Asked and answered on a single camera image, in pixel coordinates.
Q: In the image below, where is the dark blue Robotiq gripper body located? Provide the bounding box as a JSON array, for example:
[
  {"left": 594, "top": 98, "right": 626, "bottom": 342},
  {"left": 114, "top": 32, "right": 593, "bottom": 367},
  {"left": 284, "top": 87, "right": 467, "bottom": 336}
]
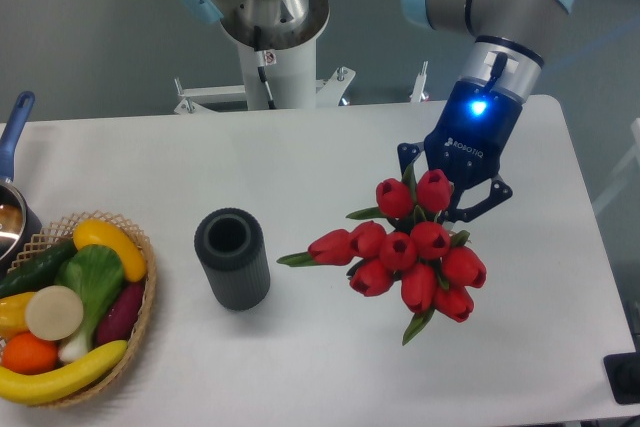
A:
[{"left": 424, "top": 81, "right": 523, "bottom": 189}]

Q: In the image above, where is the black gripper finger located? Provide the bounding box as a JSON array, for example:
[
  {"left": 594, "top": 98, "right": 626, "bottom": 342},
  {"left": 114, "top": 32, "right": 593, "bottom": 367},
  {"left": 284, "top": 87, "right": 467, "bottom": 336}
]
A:
[
  {"left": 397, "top": 142, "right": 424, "bottom": 177},
  {"left": 442, "top": 174, "right": 513, "bottom": 223}
]

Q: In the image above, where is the red tulip bouquet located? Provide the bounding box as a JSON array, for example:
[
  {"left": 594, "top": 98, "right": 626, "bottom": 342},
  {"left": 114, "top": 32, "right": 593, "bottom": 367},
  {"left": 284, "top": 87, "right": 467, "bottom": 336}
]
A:
[{"left": 278, "top": 166, "right": 487, "bottom": 344}]

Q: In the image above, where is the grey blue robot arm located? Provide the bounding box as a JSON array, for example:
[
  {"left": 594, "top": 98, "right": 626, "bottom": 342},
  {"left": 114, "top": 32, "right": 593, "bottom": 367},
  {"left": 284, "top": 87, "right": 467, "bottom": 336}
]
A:
[{"left": 180, "top": 0, "right": 574, "bottom": 224}]

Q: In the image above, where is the dark grey ribbed vase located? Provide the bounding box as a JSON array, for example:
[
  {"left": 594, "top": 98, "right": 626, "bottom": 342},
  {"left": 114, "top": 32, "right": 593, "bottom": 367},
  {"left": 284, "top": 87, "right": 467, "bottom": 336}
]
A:
[{"left": 194, "top": 208, "right": 271, "bottom": 311}]

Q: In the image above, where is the black device at edge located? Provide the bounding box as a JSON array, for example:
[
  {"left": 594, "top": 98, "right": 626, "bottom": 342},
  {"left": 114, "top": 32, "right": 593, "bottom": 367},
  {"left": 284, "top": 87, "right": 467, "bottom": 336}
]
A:
[{"left": 603, "top": 352, "right": 639, "bottom": 405}]

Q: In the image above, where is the purple sweet potato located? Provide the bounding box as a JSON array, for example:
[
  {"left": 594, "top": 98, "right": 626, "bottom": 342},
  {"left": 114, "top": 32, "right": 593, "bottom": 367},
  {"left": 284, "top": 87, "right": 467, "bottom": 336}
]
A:
[{"left": 95, "top": 283, "right": 144, "bottom": 346}]

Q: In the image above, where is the green bok choy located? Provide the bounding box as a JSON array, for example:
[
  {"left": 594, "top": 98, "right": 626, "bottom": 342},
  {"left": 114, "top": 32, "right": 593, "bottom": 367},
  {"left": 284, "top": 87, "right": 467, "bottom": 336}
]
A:
[{"left": 55, "top": 245, "right": 124, "bottom": 364}]

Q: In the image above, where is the woven wicker basket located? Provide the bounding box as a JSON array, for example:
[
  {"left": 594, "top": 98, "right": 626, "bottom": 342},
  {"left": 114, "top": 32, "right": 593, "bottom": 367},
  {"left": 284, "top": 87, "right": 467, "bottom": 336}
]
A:
[{"left": 1, "top": 211, "right": 156, "bottom": 407}]

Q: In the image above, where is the dark green cucumber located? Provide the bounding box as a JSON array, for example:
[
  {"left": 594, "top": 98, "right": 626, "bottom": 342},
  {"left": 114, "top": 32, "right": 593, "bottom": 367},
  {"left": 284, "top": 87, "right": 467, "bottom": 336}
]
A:
[{"left": 1, "top": 239, "right": 77, "bottom": 298}]

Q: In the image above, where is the beige round slice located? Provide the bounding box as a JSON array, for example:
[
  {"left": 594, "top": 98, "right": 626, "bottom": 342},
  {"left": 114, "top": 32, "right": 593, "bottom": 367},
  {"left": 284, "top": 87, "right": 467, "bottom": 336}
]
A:
[{"left": 25, "top": 285, "right": 84, "bottom": 341}]

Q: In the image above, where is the yellow bell pepper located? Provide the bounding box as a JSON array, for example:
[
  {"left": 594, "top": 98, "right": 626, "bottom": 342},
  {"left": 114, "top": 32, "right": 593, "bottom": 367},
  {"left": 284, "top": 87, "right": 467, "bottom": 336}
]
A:
[{"left": 0, "top": 292, "right": 35, "bottom": 340}]

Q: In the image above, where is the orange fruit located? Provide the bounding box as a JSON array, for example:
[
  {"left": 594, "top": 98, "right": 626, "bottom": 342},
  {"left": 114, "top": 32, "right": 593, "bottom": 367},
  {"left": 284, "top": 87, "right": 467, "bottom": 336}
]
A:
[{"left": 1, "top": 332, "right": 58, "bottom": 375}]

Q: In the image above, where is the yellow banana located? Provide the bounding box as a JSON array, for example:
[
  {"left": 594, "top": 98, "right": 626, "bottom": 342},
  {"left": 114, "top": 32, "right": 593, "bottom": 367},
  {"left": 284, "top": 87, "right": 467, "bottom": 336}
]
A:
[{"left": 1, "top": 340, "right": 128, "bottom": 406}]

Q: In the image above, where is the white mounting bracket frame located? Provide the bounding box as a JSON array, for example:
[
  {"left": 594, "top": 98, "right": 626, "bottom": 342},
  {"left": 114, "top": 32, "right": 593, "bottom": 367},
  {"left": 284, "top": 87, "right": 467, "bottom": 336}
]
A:
[{"left": 173, "top": 60, "right": 430, "bottom": 115}]

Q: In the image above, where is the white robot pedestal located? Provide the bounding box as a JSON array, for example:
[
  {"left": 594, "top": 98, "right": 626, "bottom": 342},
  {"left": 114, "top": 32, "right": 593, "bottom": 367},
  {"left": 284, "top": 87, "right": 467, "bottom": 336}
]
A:
[{"left": 235, "top": 39, "right": 316, "bottom": 111}]

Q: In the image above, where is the blue handled saucepan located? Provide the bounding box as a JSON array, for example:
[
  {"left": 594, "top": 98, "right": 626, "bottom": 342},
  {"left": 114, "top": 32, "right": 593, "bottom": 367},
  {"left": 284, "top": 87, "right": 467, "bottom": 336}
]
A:
[{"left": 1, "top": 91, "right": 42, "bottom": 278}]

